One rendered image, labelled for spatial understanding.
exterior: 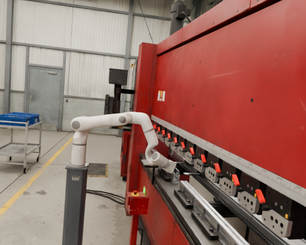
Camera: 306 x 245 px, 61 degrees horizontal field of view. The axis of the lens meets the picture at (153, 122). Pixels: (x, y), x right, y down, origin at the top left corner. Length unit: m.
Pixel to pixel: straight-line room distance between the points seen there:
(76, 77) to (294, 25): 8.69
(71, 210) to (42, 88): 7.61
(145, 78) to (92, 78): 6.19
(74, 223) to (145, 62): 2.02
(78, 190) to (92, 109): 7.26
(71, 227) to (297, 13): 2.21
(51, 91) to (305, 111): 9.02
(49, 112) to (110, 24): 3.68
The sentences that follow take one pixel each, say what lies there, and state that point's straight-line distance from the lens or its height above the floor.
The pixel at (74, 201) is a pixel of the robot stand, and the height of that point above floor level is 0.70.
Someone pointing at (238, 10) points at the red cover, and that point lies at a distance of 1.63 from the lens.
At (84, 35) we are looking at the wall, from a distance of 9.65.
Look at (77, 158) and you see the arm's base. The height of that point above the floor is 1.07.
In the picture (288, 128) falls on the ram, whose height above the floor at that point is 1.60.
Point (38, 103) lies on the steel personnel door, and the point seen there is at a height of 0.91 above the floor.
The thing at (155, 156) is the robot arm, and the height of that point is 1.17.
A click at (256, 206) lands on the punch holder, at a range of 1.34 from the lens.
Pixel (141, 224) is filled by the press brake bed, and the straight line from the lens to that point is 3.46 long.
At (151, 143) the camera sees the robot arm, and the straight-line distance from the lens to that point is 2.13.
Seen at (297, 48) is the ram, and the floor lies 1.91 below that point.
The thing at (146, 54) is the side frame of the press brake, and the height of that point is 2.15.
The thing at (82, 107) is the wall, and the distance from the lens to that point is 9.52.
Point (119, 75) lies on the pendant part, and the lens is 3.46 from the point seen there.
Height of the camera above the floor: 1.69
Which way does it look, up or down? 7 degrees down
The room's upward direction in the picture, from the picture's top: 6 degrees clockwise
